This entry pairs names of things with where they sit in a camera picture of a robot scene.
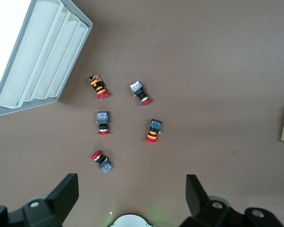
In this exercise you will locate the white compartment tray grey rim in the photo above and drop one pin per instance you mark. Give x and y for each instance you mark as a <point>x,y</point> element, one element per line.
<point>38,52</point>

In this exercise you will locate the red button shiny silver block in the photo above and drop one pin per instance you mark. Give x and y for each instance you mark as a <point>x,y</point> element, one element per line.
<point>139,91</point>

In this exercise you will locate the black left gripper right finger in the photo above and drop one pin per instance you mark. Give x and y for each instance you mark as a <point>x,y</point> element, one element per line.
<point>196,198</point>

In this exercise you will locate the red button grey block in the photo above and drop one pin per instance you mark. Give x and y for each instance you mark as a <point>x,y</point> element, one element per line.
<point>102,120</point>
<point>102,162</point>

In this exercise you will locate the red button orange collar green block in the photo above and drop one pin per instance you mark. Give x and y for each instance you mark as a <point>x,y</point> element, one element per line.
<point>153,130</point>

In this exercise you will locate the red button amber clear block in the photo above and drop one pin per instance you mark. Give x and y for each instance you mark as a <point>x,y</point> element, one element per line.
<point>99,87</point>

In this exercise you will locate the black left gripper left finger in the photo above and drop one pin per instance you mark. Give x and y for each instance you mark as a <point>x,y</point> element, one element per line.
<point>61,196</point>

